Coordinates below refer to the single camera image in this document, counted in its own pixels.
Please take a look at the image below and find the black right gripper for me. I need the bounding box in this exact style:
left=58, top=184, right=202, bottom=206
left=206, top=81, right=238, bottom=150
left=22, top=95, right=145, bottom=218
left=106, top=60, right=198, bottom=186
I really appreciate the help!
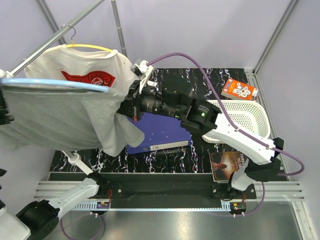
left=110, top=79, right=182, bottom=122

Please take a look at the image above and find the light blue plastic hanger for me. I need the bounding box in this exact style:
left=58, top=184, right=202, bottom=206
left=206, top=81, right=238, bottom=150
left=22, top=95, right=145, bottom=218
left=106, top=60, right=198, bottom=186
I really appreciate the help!
left=0, top=78, right=109, bottom=93

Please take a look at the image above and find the grey t shirt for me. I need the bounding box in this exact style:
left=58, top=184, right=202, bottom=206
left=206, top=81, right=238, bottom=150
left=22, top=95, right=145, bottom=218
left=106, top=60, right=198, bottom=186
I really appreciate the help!
left=0, top=86, right=145, bottom=157

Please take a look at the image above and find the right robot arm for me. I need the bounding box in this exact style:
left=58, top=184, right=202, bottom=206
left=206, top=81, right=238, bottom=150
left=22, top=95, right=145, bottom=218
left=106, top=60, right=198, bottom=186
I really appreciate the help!
left=117, top=80, right=284, bottom=199

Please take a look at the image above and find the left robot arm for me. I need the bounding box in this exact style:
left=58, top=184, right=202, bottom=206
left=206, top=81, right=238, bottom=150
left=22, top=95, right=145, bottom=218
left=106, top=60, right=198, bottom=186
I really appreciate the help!
left=0, top=87, right=114, bottom=240

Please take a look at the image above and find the white t shirt red print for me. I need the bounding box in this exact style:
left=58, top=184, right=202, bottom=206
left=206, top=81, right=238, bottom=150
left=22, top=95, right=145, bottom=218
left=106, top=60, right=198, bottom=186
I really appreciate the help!
left=24, top=44, right=138, bottom=95

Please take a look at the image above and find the yellow plastic hanger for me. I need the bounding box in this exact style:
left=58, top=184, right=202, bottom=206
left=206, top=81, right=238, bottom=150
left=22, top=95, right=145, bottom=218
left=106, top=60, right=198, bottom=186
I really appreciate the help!
left=63, top=24, right=112, bottom=53

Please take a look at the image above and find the metal clothes rack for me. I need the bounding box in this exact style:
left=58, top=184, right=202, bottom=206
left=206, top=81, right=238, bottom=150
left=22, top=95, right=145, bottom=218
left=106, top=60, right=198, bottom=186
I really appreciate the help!
left=0, top=0, right=128, bottom=79

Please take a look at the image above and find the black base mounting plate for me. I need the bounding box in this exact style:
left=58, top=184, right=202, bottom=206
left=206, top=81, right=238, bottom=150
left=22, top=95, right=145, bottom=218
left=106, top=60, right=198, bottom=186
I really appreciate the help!
left=47, top=172, right=257, bottom=210

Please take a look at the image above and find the dark brown book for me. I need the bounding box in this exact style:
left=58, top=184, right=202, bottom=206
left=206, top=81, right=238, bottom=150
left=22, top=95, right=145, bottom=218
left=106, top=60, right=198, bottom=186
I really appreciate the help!
left=209, top=151, right=249, bottom=183

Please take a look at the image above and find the white plastic basket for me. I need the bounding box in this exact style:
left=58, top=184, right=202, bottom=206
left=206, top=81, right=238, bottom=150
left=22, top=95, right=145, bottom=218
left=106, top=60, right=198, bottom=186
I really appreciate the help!
left=201, top=99, right=271, bottom=145

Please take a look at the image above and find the blue ring binder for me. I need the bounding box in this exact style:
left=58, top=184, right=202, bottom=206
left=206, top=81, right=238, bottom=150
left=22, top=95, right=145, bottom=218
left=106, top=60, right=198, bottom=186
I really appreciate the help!
left=127, top=113, right=192, bottom=154

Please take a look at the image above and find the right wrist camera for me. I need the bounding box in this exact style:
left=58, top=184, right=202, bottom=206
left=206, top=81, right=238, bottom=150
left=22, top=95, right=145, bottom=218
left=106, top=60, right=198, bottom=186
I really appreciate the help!
left=130, top=59, right=154, bottom=92

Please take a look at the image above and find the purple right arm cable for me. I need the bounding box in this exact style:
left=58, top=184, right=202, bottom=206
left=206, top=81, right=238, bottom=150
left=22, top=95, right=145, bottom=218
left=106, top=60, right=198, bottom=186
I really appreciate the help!
left=147, top=51, right=306, bottom=176

